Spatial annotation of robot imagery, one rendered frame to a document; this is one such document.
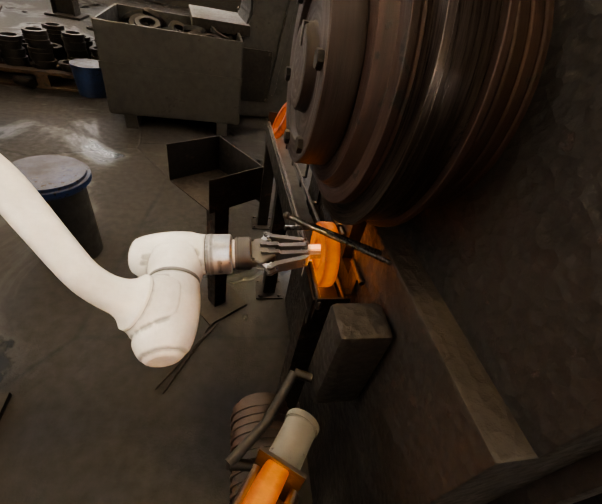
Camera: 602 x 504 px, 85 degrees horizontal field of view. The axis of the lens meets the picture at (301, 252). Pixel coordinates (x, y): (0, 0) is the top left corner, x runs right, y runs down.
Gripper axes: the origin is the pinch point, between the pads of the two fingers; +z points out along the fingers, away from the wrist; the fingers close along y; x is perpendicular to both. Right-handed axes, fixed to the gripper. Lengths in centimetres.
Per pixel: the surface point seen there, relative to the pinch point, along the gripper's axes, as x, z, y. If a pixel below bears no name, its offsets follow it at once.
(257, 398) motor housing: -20.3, -16.3, 23.7
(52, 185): -24, -91, -70
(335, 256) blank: 3.7, 1.1, 6.0
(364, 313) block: 5.2, 2.3, 22.4
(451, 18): 47, 2, 21
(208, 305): -71, -35, -44
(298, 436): -4.2, -10.7, 37.5
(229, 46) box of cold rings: -2, -25, -237
